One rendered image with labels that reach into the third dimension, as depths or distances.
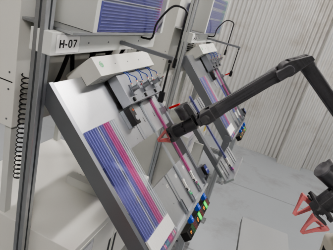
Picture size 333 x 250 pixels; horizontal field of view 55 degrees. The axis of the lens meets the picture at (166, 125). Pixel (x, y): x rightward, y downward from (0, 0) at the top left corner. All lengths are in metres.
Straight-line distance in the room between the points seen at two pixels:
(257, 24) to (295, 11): 0.43
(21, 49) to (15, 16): 0.10
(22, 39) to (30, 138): 0.32
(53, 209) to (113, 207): 0.45
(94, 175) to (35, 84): 0.34
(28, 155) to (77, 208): 0.43
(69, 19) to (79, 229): 0.81
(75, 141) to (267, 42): 3.38
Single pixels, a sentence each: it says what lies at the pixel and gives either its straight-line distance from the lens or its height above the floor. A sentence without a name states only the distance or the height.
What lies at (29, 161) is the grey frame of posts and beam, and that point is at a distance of 1.20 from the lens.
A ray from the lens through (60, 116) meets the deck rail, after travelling 1.11.
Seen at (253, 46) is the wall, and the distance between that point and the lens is 4.20.
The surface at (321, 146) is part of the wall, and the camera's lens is 4.48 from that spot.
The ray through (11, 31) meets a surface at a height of 1.33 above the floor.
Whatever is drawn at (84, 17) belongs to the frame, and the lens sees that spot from 1.13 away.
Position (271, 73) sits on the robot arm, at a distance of 1.37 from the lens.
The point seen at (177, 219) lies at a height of 0.73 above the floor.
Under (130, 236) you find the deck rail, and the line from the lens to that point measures 1.14.
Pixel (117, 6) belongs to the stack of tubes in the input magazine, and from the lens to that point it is 1.24.
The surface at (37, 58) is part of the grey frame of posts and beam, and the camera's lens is 1.07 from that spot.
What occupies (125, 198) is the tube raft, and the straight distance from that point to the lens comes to 1.14.
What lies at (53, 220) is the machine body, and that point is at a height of 0.62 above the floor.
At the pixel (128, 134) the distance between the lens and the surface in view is 1.32.
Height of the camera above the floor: 1.54
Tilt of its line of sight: 20 degrees down
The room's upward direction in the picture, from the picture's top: 15 degrees clockwise
